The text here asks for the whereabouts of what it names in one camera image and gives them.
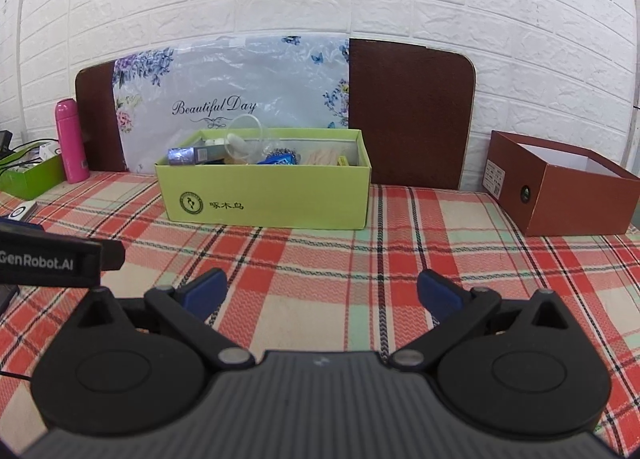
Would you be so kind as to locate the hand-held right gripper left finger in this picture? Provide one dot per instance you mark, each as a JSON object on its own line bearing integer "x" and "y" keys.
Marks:
{"x": 206, "y": 290}

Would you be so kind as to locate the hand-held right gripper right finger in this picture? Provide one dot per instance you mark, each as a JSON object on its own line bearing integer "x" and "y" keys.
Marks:
{"x": 437, "y": 291}

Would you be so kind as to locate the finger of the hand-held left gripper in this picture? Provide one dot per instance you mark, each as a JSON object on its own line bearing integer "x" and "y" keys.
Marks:
{"x": 20, "y": 226}
{"x": 112, "y": 256}

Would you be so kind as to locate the light green cardboard box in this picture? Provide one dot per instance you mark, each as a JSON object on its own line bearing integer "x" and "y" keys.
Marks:
{"x": 280, "y": 196}

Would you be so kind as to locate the iridescent blue gold slim box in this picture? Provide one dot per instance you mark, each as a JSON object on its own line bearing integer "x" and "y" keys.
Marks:
{"x": 182, "y": 155}

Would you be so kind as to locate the white glove with pink cuff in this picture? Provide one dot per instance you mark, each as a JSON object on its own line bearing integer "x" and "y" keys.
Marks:
{"x": 235, "y": 143}

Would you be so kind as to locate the blue box with barcode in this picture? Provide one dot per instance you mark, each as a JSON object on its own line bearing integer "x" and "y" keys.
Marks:
{"x": 277, "y": 157}

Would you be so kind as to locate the clear plastic tube package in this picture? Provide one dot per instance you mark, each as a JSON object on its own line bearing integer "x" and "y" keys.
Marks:
{"x": 252, "y": 131}

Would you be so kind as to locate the bag of cotton swabs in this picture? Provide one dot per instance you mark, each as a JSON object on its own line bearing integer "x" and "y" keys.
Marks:
{"x": 320, "y": 159}

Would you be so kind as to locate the white flat device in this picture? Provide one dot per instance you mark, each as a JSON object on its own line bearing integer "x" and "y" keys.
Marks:
{"x": 20, "y": 212}

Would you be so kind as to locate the green tray box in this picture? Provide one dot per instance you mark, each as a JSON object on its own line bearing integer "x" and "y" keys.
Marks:
{"x": 30, "y": 179}

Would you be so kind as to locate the small white box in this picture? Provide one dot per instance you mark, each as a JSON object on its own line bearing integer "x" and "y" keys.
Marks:
{"x": 50, "y": 150}

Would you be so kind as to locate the black power adapter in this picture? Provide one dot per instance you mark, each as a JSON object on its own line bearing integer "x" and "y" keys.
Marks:
{"x": 5, "y": 141}

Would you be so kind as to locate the pink thermos bottle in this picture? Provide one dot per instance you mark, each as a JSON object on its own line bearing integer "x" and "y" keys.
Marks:
{"x": 72, "y": 149}

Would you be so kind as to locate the plaid tablecloth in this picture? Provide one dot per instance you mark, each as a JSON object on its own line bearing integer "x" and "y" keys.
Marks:
{"x": 325, "y": 259}

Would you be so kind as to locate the brown shoe box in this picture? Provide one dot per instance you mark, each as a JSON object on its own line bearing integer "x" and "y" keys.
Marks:
{"x": 575, "y": 199}

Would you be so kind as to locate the floral plastic bag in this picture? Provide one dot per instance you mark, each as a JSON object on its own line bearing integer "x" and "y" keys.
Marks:
{"x": 225, "y": 84}

